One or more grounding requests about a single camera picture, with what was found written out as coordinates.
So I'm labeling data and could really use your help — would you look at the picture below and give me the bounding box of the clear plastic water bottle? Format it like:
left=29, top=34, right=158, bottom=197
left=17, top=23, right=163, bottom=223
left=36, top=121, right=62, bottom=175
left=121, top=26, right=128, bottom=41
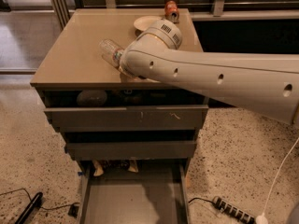
left=99, top=39, right=124, bottom=69

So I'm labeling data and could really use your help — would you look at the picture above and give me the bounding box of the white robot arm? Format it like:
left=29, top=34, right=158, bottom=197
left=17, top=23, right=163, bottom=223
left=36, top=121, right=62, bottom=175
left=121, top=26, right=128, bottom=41
left=120, top=20, right=299, bottom=126

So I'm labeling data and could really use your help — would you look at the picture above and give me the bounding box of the top grey drawer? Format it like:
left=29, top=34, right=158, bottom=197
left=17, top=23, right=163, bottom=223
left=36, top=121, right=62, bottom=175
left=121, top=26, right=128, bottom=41
left=45, top=105, right=207, bottom=133

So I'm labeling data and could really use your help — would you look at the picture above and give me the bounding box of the grey drawer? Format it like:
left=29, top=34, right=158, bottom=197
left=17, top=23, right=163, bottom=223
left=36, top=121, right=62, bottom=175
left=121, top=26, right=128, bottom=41
left=45, top=105, right=207, bottom=133
left=78, top=161, right=190, bottom=224
left=65, top=141, right=196, bottom=161

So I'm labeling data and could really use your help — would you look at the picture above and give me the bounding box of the grey drawer cabinet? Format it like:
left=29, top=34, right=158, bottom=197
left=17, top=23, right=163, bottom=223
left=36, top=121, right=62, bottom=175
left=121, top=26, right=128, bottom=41
left=31, top=8, right=207, bottom=169

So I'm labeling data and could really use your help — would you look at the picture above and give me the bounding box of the middle grey drawer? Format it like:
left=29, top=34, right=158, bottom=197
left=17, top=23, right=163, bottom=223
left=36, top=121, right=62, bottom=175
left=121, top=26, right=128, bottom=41
left=65, top=141, right=196, bottom=161

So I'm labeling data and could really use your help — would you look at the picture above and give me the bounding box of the dark round object in drawer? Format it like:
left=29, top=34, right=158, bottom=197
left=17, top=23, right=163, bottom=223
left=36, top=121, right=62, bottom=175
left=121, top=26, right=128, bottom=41
left=77, top=90, right=107, bottom=106

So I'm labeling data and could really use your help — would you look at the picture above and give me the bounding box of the snack bag in drawer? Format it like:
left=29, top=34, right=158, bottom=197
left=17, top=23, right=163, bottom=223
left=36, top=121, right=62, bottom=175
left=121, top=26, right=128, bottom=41
left=93, top=160, right=138, bottom=176

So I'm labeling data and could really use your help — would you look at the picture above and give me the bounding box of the bottom grey drawer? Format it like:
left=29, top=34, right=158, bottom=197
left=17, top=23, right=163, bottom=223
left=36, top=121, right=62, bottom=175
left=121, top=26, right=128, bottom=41
left=78, top=161, right=190, bottom=224

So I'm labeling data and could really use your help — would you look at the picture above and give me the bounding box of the white bowl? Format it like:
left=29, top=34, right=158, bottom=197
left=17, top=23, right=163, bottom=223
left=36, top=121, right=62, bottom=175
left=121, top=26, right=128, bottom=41
left=134, top=16, right=161, bottom=32

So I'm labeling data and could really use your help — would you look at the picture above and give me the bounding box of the orange soda can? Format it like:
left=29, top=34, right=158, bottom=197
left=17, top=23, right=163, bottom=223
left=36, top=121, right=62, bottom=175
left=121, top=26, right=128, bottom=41
left=164, top=1, right=179, bottom=23

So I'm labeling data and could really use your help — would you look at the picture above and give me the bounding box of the black power strip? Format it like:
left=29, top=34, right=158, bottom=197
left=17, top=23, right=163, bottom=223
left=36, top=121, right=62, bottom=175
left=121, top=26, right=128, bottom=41
left=212, top=196, right=255, bottom=224

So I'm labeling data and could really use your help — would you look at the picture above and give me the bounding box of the black bar on floor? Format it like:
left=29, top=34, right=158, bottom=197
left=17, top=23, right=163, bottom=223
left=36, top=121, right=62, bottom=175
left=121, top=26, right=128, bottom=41
left=15, top=192, right=43, bottom=224

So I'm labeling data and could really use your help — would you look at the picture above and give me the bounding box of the thin black cable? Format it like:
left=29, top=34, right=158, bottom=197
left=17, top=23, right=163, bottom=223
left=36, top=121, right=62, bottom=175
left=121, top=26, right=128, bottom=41
left=0, top=188, right=80, bottom=218

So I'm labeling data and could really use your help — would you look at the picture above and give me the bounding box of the metal window frame rail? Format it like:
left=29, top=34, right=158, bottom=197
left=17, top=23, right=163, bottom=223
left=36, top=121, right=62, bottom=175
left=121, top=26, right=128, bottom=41
left=46, top=0, right=299, bottom=30

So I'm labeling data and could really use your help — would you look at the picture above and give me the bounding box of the white cable with plug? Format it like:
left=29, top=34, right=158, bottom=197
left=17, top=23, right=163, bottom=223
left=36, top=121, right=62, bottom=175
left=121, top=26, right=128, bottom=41
left=255, top=136, right=299, bottom=224

